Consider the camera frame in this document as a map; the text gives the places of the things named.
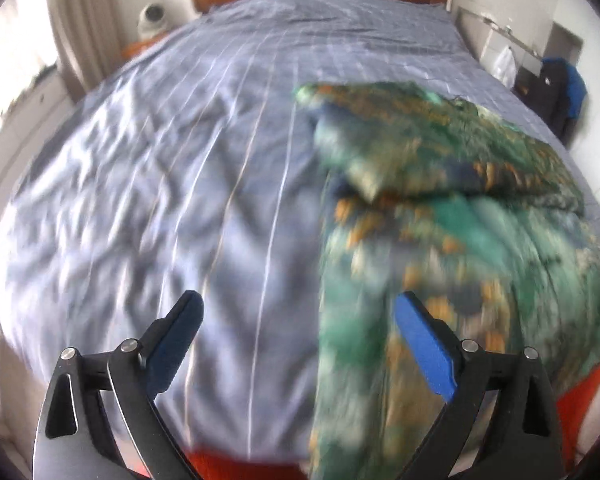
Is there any green patterned silk garment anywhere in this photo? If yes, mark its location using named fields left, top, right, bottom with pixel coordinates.
left=296, top=81, right=600, bottom=479

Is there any orange red bed base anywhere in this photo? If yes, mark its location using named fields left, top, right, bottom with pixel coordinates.
left=186, top=365, right=600, bottom=480

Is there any light blue checked bedsheet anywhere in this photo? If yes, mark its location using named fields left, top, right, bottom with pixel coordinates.
left=0, top=0, right=600, bottom=464

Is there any white drawer cabinet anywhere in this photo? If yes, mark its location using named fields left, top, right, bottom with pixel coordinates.
left=0, top=66, right=74, bottom=197

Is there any dark blue jacket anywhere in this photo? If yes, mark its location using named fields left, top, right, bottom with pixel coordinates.
left=514, top=58, right=588, bottom=146

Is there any beige curtain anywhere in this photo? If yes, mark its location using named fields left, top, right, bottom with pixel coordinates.
left=47, top=0, right=123, bottom=102

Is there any white security camera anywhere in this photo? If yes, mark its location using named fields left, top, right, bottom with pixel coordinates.
left=137, top=3, right=171, bottom=40

